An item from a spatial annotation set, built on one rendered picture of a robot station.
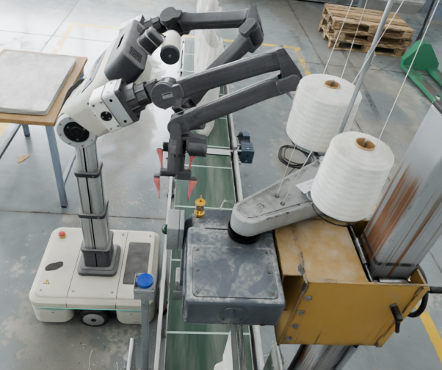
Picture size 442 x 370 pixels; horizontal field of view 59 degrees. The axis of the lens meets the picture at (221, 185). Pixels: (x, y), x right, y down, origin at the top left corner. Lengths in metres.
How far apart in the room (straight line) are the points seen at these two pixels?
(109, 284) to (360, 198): 1.66
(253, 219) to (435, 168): 0.42
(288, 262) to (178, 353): 1.01
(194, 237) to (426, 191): 0.55
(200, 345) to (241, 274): 1.00
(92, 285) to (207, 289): 1.39
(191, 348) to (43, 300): 0.82
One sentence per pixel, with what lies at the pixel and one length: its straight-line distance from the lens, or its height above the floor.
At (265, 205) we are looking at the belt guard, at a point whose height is 1.42.
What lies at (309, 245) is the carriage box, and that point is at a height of 1.33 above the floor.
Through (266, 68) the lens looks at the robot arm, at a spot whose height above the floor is 1.64.
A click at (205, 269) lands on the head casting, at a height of 1.34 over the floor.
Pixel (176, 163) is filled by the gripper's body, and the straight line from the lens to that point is 1.27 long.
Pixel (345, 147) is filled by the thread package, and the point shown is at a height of 1.68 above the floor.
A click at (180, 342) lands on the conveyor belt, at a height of 0.38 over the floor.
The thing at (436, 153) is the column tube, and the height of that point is 1.69.
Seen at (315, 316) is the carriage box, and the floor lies 1.19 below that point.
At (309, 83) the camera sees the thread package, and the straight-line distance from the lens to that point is 1.04.
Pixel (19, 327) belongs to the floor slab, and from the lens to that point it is 2.52.
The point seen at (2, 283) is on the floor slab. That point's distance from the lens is 2.72.
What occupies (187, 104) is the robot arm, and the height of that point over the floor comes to 1.38.
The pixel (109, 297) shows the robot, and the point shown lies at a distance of 2.21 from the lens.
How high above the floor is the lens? 2.10
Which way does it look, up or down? 41 degrees down
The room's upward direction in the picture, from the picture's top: 9 degrees clockwise
